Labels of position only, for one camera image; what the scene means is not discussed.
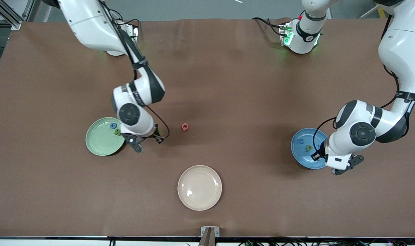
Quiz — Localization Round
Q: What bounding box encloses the aluminium frame profile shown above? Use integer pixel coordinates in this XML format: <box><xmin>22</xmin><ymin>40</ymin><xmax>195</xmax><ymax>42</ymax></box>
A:
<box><xmin>0</xmin><ymin>0</ymin><xmax>35</xmax><ymax>30</ymax></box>

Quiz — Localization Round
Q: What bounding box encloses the beige round plate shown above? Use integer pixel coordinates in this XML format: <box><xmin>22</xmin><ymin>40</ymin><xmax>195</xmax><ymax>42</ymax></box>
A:
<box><xmin>177</xmin><ymin>165</ymin><xmax>223</xmax><ymax>211</ymax></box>

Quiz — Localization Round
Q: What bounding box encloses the right arm base connector panel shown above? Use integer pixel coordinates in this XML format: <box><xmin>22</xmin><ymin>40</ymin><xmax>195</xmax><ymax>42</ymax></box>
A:
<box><xmin>115</xmin><ymin>20</ymin><xmax>139</xmax><ymax>45</ymax></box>

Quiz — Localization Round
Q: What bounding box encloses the brown table cover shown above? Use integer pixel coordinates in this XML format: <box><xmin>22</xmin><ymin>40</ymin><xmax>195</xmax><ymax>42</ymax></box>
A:
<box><xmin>0</xmin><ymin>18</ymin><xmax>415</xmax><ymax>238</ymax></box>

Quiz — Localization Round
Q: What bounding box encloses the left arm base black cable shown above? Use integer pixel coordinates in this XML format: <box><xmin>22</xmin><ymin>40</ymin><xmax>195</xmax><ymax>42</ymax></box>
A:
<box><xmin>251</xmin><ymin>17</ymin><xmax>284</xmax><ymax>36</ymax></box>

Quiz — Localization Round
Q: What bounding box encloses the blue round plate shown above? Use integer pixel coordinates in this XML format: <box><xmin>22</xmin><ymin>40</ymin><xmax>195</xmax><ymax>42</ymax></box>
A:
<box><xmin>291</xmin><ymin>128</ymin><xmax>331</xmax><ymax>170</ymax></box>

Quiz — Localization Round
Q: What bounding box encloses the tan camera post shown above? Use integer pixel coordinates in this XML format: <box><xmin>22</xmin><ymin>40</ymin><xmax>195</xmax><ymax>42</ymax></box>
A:
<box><xmin>198</xmin><ymin>228</ymin><xmax>216</xmax><ymax>246</ymax></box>

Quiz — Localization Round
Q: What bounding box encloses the table front edge rail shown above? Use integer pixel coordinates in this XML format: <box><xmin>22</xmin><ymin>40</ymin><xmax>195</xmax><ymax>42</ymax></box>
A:
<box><xmin>0</xmin><ymin>235</ymin><xmax>415</xmax><ymax>246</ymax></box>

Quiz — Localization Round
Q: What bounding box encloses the arm base black cable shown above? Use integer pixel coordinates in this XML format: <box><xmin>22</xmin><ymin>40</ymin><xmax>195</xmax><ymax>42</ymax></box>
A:
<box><xmin>110</xmin><ymin>10</ymin><xmax>141</xmax><ymax>35</ymax></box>
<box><xmin>251</xmin><ymin>17</ymin><xmax>284</xmax><ymax>36</ymax></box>

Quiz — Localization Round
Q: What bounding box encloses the green round plate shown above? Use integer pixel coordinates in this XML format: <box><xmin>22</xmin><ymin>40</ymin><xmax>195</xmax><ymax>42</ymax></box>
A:
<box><xmin>85</xmin><ymin>117</ymin><xmax>126</xmax><ymax>156</ymax></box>

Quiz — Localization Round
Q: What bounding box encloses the right arm base black cable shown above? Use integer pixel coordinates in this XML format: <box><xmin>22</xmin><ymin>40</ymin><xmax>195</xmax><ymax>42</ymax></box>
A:
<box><xmin>110</xmin><ymin>10</ymin><xmax>141</xmax><ymax>35</ymax></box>

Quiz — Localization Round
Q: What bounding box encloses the left arm base connector panel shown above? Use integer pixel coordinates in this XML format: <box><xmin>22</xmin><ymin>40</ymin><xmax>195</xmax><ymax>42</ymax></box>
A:
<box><xmin>279</xmin><ymin>22</ymin><xmax>294</xmax><ymax>46</ymax></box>

